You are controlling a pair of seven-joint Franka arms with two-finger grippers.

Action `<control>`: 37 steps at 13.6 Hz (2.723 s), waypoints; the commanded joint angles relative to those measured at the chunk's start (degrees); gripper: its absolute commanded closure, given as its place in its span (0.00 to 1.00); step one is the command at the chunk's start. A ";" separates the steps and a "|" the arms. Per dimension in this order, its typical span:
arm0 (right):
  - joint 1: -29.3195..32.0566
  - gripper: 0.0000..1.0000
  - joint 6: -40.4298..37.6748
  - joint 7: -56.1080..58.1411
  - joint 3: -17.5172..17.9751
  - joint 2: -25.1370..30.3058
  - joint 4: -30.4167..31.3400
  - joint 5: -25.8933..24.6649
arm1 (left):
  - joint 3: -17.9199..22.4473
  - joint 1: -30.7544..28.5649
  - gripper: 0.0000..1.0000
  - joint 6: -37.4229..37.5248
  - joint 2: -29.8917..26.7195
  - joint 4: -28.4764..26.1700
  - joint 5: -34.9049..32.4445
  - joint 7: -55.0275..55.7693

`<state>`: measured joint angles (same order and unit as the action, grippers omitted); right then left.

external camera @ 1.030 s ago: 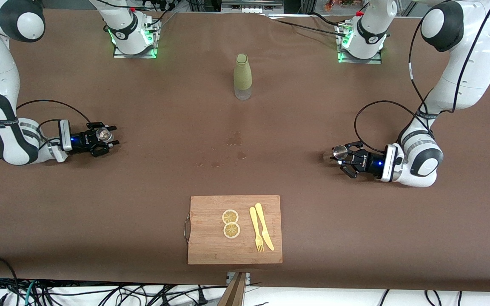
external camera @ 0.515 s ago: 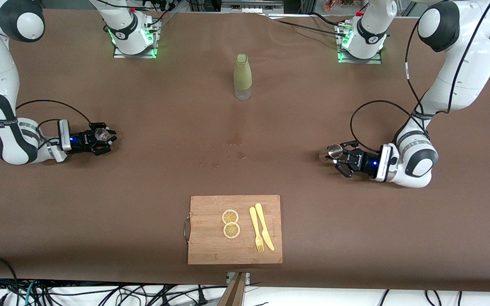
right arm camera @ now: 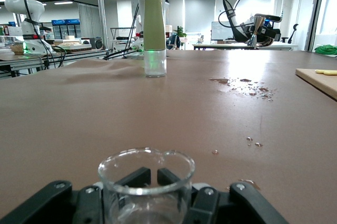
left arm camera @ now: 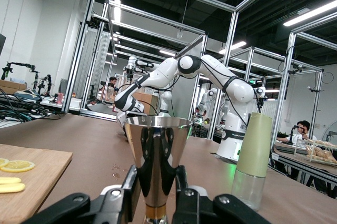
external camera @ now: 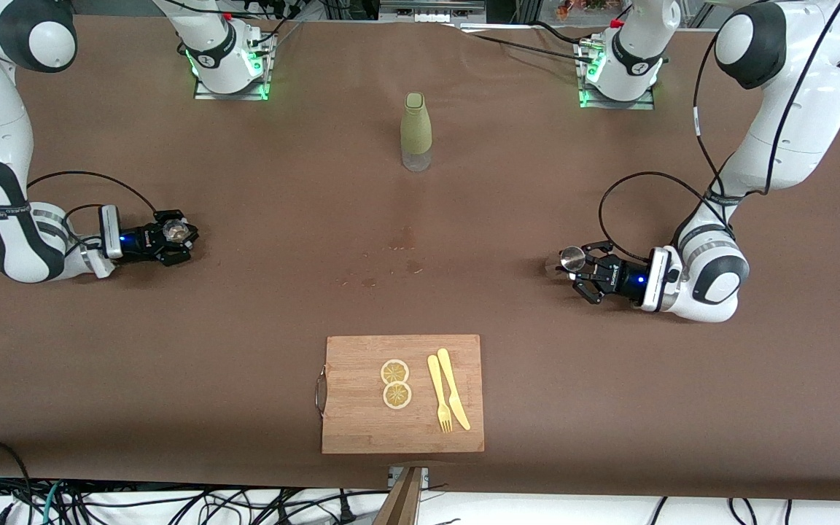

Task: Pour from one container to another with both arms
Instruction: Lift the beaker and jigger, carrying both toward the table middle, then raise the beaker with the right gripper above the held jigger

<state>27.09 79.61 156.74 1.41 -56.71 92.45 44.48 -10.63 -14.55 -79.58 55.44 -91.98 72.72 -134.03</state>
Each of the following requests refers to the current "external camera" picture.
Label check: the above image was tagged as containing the steel jigger measuring cup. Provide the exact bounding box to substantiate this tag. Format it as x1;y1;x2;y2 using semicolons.
556;246;587;279

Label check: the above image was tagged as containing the brown table cover sheet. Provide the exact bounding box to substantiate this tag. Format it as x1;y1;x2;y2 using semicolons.
0;13;840;504

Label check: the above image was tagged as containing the yellow plastic knife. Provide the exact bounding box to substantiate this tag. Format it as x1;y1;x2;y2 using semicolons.
437;348;472;431

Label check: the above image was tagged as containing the yellow plastic fork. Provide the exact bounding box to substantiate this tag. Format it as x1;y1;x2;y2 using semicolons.
427;354;454;434

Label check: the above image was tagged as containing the green sleeved glass bottle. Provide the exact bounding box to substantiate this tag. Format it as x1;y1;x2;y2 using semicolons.
400;93;433;173

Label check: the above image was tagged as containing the orange patterned object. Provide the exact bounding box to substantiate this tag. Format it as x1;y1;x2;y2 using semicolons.
556;0;629;20

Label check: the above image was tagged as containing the wooden cutting board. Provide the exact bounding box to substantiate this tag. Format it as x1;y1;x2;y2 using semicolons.
316;335;486;455

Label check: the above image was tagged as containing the wooden beam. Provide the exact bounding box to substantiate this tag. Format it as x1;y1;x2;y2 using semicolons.
373;467;424;525

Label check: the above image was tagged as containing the grey device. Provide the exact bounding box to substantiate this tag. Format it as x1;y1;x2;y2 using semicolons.
378;0;488;24

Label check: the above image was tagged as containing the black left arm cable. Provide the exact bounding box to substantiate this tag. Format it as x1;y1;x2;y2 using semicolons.
598;0;840;265

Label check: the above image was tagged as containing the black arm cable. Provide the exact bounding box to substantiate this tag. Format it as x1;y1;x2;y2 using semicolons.
0;171;160;278
598;0;840;265

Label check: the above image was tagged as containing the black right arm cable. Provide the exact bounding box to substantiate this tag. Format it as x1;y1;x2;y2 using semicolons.
0;171;160;278

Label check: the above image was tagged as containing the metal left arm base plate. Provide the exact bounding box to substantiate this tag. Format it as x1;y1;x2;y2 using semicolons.
577;40;658;110

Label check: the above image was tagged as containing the metal bracket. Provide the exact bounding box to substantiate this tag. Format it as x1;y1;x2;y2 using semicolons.
389;467;430;491

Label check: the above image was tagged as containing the teal cable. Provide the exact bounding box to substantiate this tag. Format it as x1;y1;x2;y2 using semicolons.
39;480;63;525

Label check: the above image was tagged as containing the black plug cable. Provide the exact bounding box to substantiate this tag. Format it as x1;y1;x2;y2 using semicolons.
332;489;359;524

